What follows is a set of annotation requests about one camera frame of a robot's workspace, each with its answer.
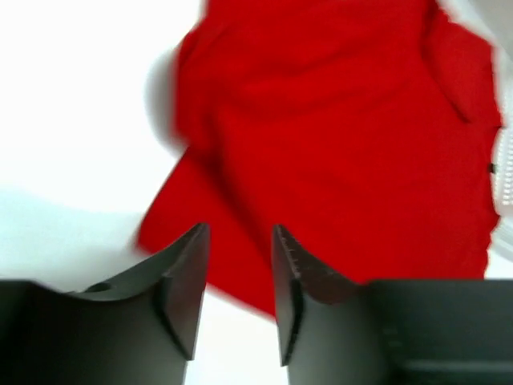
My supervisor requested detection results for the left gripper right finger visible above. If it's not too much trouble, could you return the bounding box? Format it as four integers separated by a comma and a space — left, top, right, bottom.
272, 225, 512, 384

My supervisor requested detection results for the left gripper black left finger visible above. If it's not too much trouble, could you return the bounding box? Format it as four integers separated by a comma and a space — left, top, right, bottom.
1, 224, 210, 385

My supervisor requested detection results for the red t shirt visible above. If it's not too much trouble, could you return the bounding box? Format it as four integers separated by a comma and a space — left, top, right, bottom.
136, 1, 502, 314

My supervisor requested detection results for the white plastic basket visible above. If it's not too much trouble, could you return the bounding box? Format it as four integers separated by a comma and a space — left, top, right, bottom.
491, 128, 513, 218

